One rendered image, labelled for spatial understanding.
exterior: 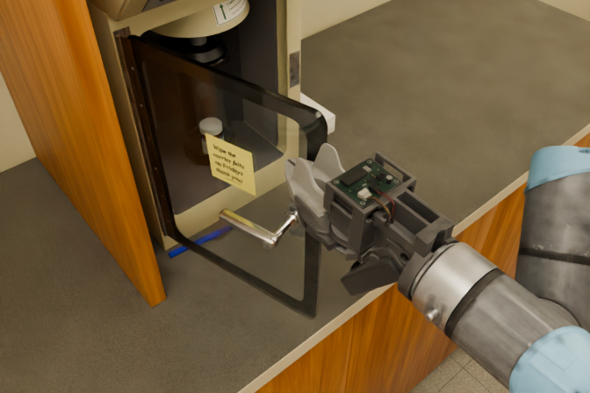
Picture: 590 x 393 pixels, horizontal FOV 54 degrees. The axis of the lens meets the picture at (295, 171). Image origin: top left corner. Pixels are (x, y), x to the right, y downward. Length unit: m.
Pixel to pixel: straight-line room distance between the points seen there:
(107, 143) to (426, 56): 1.02
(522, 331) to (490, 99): 1.01
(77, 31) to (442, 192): 0.78
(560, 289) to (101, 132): 0.53
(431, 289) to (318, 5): 1.23
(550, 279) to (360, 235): 0.18
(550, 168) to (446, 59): 1.01
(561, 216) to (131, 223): 0.56
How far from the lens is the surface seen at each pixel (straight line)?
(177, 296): 1.01
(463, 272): 0.51
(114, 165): 0.77
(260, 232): 0.73
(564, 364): 0.49
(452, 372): 2.04
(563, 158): 0.60
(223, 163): 0.77
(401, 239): 0.53
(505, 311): 0.50
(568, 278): 0.59
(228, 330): 0.96
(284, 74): 1.05
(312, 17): 1.65
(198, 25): 0.89
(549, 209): 0.59
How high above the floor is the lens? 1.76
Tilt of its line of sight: 44 degrees down
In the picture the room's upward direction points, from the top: straight up
